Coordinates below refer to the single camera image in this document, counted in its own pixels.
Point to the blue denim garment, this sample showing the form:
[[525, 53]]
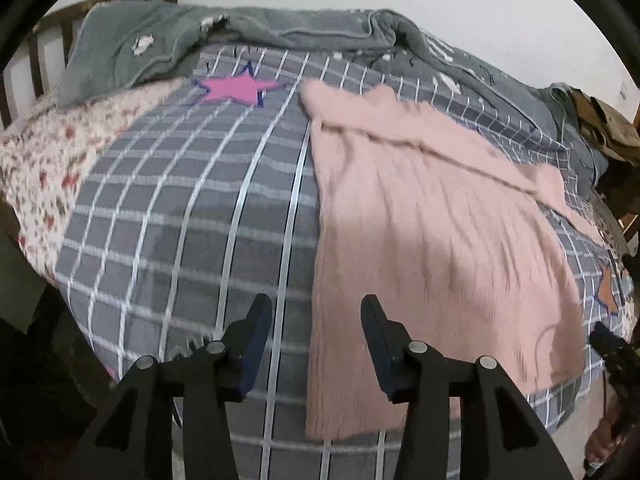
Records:
[[570, 115]]

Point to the grey checked star bed cover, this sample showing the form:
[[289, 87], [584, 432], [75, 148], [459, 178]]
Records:
[[200, 210]]

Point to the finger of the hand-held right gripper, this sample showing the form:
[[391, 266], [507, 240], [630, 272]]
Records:
[[605, 340]]

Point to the white wall socket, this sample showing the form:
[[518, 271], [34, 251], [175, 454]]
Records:
[[623, 91]]

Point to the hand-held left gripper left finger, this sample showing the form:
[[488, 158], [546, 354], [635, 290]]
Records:
[[252, 355]]

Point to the dark wooden headboard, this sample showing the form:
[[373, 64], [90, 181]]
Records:
[[47, 25]]

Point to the person's right hand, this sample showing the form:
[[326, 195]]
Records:
[[602, 442]]

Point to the grey-green fleece blanket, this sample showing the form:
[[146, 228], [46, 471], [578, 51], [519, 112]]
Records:
[[300, 25]]

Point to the camouflage garment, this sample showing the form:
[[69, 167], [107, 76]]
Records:
[[610, 125]]

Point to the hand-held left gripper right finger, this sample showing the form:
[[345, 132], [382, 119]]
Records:
[[380, 355]]

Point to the pink knit sweater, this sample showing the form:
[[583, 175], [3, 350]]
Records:
[[425, 240]]

